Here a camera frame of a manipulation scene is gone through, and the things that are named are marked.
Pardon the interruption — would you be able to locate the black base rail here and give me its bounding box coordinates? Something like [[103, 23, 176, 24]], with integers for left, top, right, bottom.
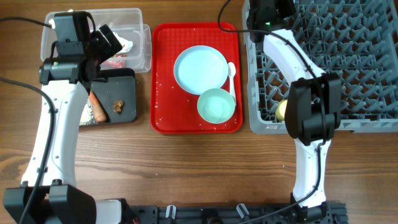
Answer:
[[130, 202, 349, 224]]

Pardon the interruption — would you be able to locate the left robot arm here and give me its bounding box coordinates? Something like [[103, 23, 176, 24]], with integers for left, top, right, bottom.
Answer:
[[3, 11, 134, 223]]

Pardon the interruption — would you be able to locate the white plastic spoon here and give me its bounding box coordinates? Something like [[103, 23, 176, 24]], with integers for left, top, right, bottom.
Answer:
[[228, 62, 236, 105]]

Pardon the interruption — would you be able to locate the black plastic bin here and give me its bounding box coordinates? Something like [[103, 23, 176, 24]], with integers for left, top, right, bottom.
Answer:
[[91, 68, 137, 124]]

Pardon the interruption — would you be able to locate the clear plastic bin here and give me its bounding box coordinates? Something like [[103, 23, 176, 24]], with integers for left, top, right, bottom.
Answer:
[[40, 7, 152, 75]]

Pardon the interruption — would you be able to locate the orange carrot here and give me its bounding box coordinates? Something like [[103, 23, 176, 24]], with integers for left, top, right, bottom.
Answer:
[[89, 91, 107, 123]]

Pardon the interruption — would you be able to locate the mint green bowl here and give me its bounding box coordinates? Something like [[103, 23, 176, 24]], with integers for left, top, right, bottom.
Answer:
[[197, 88, 236, 124]]

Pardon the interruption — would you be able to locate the red serving tray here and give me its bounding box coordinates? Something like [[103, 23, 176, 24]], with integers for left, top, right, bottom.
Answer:
[[150, 22, 243, 134]]

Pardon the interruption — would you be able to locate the yellow plastic cup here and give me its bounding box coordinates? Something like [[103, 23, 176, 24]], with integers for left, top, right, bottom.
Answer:
[[275, 100, 287, 121]]

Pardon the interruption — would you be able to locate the light blue plate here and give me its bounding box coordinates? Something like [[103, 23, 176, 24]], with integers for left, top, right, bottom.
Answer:
[[173, 45, 229, 95]]

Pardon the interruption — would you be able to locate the grey dishwasher rack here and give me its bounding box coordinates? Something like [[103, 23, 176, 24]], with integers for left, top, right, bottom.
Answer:
[[244, 0, 397, 134]]

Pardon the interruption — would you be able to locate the brown food scrap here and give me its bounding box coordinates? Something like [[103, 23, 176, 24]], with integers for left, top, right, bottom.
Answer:
[[113, 100, 124, 114]]

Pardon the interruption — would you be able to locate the red snack wrapper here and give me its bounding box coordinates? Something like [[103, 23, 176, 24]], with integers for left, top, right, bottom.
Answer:
[[102, 54, 126, 68]]

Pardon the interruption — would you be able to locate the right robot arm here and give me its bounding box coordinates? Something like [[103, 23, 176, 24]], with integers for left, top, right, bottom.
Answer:
[[246, 1, 341, 223]]

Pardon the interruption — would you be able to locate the white tissue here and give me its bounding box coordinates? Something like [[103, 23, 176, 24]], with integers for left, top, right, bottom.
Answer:
[[113, 32, 134, 54]]

